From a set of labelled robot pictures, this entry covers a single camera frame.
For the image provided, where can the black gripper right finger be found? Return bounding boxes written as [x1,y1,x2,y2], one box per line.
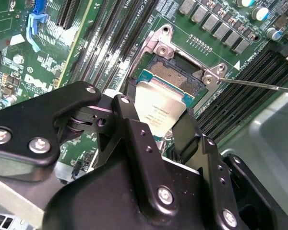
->
[172,107,280,230]

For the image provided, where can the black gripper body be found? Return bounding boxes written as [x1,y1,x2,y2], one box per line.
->
[42,157,245,230]

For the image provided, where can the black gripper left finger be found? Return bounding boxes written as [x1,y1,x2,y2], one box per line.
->
[0,76,180,220]

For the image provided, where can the silver green CPU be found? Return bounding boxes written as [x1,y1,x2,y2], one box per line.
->
[133,69,195,141]

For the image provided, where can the thin metal locking lever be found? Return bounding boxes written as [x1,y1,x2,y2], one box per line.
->
[217,76,288,94]

